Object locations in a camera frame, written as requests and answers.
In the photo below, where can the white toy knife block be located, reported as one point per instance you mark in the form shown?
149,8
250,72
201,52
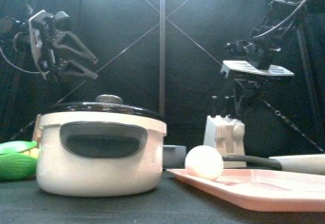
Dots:
225,137

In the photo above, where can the grey block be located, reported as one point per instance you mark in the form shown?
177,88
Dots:
173,156

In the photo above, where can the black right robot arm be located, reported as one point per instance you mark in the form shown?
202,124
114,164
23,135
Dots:
296,0

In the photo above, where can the green toy vegetable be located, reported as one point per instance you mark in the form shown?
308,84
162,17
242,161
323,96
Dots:
16,166

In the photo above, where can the green toy bowl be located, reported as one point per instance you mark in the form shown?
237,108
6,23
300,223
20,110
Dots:
16,146

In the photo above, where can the beige wooden toy piece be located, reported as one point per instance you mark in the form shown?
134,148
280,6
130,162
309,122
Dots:
38,128

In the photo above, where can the black pot lid with knob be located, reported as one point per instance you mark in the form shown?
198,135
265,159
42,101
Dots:
102,107

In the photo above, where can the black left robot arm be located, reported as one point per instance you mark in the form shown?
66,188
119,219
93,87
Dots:
11,34

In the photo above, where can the yellow toy piece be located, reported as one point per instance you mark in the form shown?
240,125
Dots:
32,152

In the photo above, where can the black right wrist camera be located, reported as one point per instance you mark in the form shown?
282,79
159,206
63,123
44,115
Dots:
258,52

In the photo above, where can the white toy cooking pot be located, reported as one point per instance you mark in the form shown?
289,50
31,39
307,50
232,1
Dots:
102,158

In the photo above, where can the white toy egg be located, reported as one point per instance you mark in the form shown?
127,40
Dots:
204,162

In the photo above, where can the pink plastic tray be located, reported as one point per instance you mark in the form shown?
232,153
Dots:
262,186

